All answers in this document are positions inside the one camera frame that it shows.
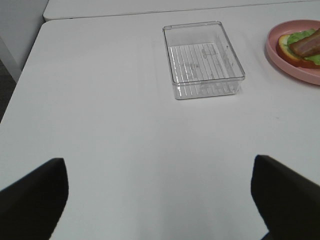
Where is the green lettuce leaf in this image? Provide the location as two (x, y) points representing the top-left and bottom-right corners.
(287, 28), (318, 59)

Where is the left clear plastic tray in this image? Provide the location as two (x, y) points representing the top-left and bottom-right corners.
(162, 21), (246, 100)

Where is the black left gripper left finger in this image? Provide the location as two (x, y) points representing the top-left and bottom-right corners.
(0, 158), (69, 240)

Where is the bread slice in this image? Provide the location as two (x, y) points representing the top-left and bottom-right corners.
(276, 34), (320, 69)

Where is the pink round plate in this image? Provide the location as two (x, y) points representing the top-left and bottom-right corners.
(265, 19), (320, 86)

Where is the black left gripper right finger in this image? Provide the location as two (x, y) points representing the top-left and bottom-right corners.
(250, 155), (320, 240)

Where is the bacon strip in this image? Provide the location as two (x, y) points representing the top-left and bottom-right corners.
(289, 35), (320, 57)
(314, 28), (320, 36)

